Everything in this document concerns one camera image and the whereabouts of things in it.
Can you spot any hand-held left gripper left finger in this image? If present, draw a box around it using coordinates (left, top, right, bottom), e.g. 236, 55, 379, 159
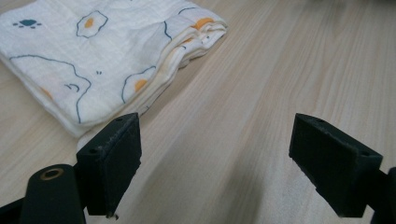
76, 112, 143, 218

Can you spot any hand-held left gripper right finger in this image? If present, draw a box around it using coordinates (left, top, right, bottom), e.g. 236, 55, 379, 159
288, 112, 384, 218

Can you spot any white egg print cloth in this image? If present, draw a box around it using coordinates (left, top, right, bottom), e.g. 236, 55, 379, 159
0, 0, 229, 151

